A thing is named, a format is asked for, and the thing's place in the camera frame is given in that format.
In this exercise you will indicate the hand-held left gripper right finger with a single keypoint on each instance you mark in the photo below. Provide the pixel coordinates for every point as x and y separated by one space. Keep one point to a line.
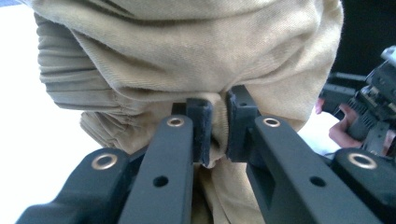
289 174

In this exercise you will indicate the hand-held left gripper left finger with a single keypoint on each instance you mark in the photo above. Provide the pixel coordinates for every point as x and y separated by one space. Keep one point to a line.
168 174

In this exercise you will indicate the tan pants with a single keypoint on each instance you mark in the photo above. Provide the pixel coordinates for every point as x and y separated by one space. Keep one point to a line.
186 56

